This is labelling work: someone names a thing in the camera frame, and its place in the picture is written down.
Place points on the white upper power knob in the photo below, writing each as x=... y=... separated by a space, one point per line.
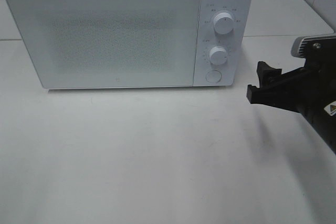
x=223 y=23

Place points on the round white door-release button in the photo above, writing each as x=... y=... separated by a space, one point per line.
x=214 y=76

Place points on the white microwave door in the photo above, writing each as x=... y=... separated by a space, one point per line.
x=77 y=44

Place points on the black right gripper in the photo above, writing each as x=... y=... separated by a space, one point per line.
x=314 y=93

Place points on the white timer knob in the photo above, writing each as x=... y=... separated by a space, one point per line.
x=218 y=55

